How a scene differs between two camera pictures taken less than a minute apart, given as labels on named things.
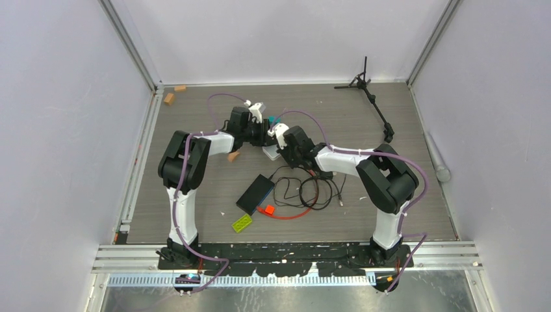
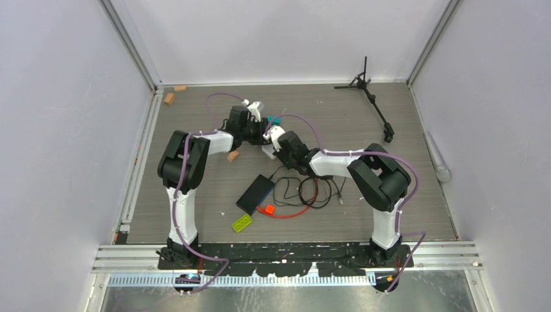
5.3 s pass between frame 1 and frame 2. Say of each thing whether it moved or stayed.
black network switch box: stayed
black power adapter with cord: moved
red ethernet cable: stayed
